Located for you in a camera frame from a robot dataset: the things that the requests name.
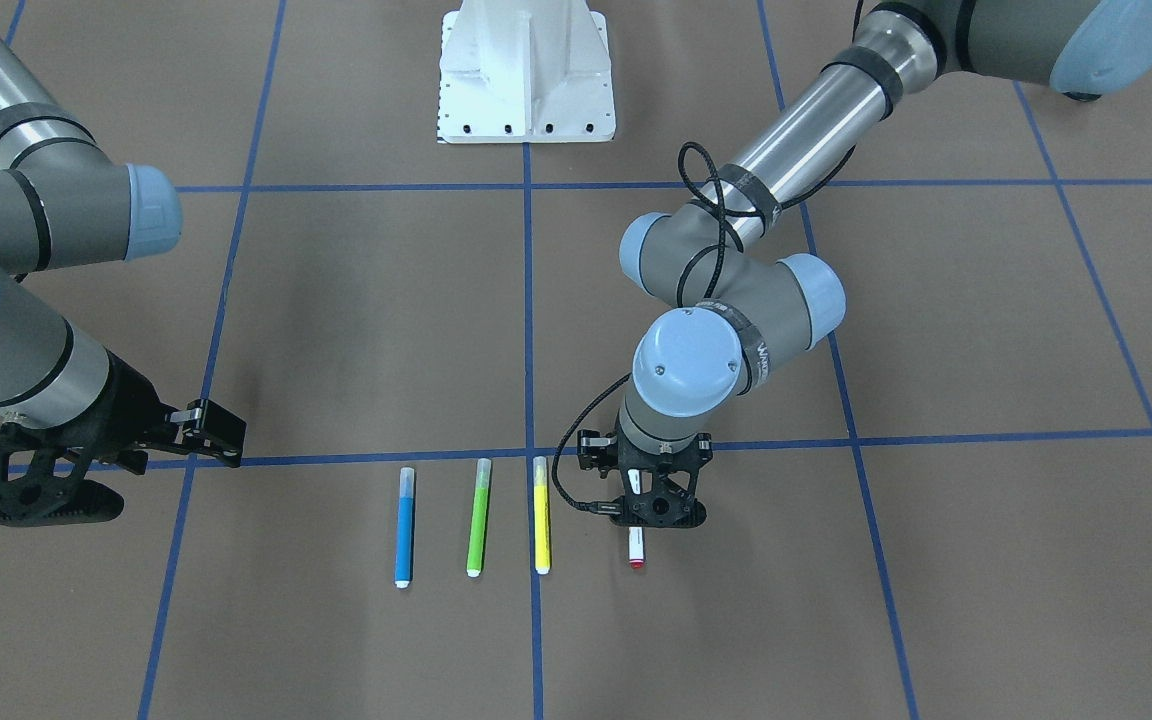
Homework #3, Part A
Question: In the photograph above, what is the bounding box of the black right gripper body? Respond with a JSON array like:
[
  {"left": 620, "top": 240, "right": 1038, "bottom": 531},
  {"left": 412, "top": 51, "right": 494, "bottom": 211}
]
[{"left": 56, "top": 353, "right": 196, "bottom": 471}]

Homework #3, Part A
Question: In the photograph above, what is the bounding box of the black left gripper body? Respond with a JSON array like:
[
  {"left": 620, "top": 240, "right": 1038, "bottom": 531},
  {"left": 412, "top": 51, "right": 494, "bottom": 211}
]
[{"left": 616, "top": 432, "right": 713, "bottom": 501}]

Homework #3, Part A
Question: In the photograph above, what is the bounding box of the white marker with red cap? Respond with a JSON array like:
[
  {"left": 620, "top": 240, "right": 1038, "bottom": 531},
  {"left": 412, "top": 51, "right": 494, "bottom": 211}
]
[{"left": 627, "top": 468, "right": 647, "bottom": 571}]

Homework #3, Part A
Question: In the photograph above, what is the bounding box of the blue highlighter pen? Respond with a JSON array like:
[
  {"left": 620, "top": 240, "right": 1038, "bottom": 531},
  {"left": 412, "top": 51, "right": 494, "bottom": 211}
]
[{"left": 393, "top": 467, "right": 416, "bottom": 589}]

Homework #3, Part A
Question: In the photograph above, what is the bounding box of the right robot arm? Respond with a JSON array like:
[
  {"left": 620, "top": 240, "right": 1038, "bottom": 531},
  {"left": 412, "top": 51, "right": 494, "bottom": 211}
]
[{"left": 0, "top": 36, "right": 247, "bottom": 471}]

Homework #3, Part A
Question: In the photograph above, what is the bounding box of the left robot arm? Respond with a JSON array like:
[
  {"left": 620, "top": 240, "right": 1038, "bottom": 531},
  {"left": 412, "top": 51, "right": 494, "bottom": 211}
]
[{"left": 577, "top": 1, "right": 1152, "bottom": 511}]

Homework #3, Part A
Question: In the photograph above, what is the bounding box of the yellow highlighter pen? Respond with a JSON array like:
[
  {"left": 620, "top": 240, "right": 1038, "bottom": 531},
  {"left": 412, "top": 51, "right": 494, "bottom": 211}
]
[{"left": 532, "top": 456, "right": 552, "bottom": 577}]

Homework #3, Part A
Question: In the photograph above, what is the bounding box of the green highlighter pen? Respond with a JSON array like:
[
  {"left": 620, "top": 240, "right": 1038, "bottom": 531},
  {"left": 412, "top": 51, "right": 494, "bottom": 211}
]
[{"left": 465, "top": 457, "right": 492, "bottom": 579}]

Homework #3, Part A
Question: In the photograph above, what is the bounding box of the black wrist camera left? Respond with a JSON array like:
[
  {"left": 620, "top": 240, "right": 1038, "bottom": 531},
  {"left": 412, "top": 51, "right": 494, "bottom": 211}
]
[{"left": 611, "top": 486, "right": 707, "bottom": 529}]

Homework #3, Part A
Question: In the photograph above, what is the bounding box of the black camera cable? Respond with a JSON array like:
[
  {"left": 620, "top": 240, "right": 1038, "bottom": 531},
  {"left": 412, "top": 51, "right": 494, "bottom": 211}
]
[{"left": 551, "top": 141, "right": 857, "bottom": 516}]

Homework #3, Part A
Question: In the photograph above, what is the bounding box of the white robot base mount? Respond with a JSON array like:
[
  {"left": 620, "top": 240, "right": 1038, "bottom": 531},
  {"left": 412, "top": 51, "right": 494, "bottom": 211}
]
[{"left": 435, "top": 1, "right": 617, "bottom": 143}]

